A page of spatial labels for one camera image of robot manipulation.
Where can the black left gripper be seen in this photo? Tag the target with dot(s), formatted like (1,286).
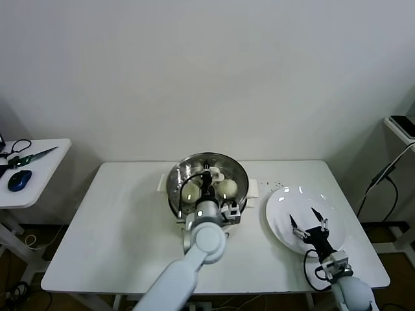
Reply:
(207,188)

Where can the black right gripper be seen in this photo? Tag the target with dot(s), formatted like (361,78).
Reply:
(319,238)

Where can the white steamed baozi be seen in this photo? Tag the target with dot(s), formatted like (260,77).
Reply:
(190,191)
(227,188)

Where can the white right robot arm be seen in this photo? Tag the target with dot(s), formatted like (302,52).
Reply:
(353,291)

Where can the steel steamer basket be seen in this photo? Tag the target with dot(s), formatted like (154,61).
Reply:
(253,191)

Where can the white round plate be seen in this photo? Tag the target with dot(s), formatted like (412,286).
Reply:
(282,207)

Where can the black phone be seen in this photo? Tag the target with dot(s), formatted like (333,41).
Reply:
(403,125)

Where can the white side table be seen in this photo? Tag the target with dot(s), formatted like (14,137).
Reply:
(48,168)

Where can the blue computer mouse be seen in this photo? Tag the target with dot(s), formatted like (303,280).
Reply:
(20,179)

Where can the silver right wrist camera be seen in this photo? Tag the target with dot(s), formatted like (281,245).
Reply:
(337,260)

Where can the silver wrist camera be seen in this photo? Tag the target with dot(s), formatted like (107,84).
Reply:
(337,260)
(231,213)

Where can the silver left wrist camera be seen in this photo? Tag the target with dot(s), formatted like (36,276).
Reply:
(231,213)

